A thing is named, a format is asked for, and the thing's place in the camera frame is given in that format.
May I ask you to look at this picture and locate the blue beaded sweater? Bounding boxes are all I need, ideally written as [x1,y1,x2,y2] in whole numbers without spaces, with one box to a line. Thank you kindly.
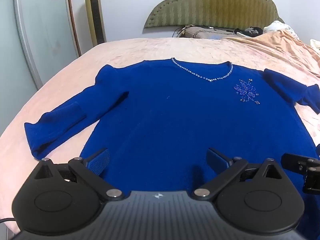
[24,58,320,193]

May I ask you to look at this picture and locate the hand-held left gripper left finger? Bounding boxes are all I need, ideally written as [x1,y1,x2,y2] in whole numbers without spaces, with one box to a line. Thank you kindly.
[34,148,124,202]

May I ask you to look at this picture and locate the olive padded headboard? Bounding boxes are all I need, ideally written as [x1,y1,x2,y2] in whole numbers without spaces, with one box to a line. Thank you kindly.
[144,0,284,29]

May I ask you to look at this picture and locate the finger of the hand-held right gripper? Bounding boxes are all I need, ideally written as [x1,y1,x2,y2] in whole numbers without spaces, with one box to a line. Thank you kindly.
[281,152,320,173]

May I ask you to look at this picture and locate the white crumpled quilt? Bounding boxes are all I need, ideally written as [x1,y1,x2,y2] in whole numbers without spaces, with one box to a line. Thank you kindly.
[264,20,299,39]

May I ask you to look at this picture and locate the pink bed blanket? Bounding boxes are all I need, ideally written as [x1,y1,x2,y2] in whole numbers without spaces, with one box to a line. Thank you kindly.
[0,37,320,234]

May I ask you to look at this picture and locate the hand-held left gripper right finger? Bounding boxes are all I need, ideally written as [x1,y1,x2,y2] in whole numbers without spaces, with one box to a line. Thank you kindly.
[192,147,284,202]

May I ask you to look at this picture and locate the floral frosted wardrobe door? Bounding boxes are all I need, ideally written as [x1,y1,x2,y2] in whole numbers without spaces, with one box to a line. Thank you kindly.
[0,0,82,137]

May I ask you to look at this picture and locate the dark clothes pile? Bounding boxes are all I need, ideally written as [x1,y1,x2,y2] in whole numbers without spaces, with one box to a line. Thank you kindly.
[235,26,263,37]

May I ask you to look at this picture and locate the gold tower air conditioner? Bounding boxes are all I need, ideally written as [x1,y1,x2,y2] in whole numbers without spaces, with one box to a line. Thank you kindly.
[84,0,107,47]

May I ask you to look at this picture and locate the peach bed sheet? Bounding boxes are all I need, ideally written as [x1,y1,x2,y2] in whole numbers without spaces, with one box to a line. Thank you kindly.
[222,29,320,78]

